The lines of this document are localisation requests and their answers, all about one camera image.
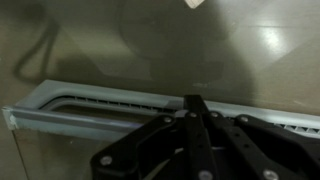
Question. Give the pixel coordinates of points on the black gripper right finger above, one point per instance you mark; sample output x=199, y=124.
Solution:
x=264, y=151

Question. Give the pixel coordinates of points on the toaster oven glass door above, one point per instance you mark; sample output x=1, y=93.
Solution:
x=110, y=114

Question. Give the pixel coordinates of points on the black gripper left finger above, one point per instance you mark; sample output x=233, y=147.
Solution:
x=180, y=143

